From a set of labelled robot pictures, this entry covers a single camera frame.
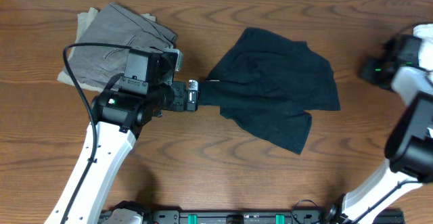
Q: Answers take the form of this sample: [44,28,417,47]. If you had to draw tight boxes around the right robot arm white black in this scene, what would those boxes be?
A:
[320,34,432,223]

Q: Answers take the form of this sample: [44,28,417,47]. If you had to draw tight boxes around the folded grey shorts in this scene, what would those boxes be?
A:
[63,2,178,90]

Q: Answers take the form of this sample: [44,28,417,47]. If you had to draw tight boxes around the folded beige garment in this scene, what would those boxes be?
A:
[56,7,157,94]

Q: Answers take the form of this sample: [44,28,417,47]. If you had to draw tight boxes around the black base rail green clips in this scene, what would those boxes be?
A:
[97,200,405,224]

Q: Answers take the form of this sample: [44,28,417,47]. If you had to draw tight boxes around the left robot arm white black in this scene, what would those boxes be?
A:
[46,46,198,223]

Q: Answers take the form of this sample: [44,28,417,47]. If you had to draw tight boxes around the black t-shirt white logo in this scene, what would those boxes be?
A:
[198,28,340,154]

